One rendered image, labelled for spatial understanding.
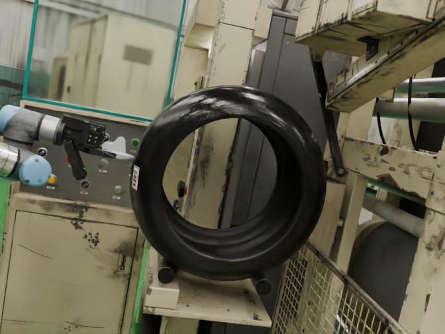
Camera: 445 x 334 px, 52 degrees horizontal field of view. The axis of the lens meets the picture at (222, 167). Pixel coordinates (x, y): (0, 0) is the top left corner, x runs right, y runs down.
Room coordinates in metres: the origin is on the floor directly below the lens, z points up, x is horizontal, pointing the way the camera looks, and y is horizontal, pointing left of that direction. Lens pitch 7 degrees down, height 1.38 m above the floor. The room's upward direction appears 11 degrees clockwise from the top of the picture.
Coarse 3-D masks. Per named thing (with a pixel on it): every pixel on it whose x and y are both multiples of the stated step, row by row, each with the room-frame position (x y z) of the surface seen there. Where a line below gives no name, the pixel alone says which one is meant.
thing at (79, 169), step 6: (66, 144) 1.23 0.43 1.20; (72, 144) 1.23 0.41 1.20; (66, 150) 1.23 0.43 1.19; (72, 150) 1.23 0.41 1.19; (72, 156) 1.23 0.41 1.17; (78, 156) 1.25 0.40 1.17; (72, 162) 1.23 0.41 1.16; (78, 162) 1.24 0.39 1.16; (72, 168) 1.23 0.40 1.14; (78, 168) 1.24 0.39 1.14; (84, 168) 1.26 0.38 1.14; (78, 174) 1.24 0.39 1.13; (84, 174) 1.25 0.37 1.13
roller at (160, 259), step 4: (160, 256) 1.30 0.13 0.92; (160, 260) 1.27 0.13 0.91; (164, 260) 1.26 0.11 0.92; (160, 264) 1.24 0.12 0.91; (164, 264) 1.23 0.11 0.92; (168, 264) 1.23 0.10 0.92; (172, 264) 1.26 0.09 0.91; (160, 268) 1.21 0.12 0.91; (164, 268) 1.20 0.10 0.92; (168, 268) 1.20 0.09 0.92; (172, 268) 1.22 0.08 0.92; (160, 272) 1.20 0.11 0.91; (164, 272) 1.20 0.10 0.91; (168, 272) 1.20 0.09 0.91; (172, 272) 1.20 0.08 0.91; (160, 276) 1.20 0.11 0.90; (164, 276) 1.20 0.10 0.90; (168, 276) 1.20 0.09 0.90; (172, 276) 1.20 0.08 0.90; (160, 280) 1.20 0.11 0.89; (164, 280) 1.20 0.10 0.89; (168, 280) 1.20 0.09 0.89
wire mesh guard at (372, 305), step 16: (304, 256) 1.51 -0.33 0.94; (320, 256) 1.36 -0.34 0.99; (336, 272) 1.23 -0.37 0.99; (288, 288) 1.59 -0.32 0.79; (336, 288) 1.22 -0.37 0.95; (352, 288) 1.12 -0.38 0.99; (368, 304) 1.03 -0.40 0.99; (272, 320) 1.66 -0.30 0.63; (288, 320) 1.52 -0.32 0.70; (320, 320) 1.28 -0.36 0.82; (352, 320) 1.10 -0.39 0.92; (384, 320) 0.96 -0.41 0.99
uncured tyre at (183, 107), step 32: (192, 96) 1.22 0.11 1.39; (224, 96) 1.21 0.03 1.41; (256, 96) 1.23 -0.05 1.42; (160, 128) 1.19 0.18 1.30; (192, 128) 1.18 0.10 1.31; (288, 128) 1.23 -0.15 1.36; (160, 160) 1.18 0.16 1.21; (288, 160) 1.50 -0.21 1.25; (320, 160) 1.27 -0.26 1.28; (160, 192) 1.17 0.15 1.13; (288, 192) 1.51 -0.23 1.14; (320, 192) 1.26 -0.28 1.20; (160, 224) 1.18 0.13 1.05; (192, 224) 1.47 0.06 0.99; (256, 224) 1.50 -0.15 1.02; (288, 224) 1.44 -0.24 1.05; (192, 256) 1.20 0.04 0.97; (224, 256) 1.23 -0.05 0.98; (256, 256) 1.22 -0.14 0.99; (288, 256) 1.27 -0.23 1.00
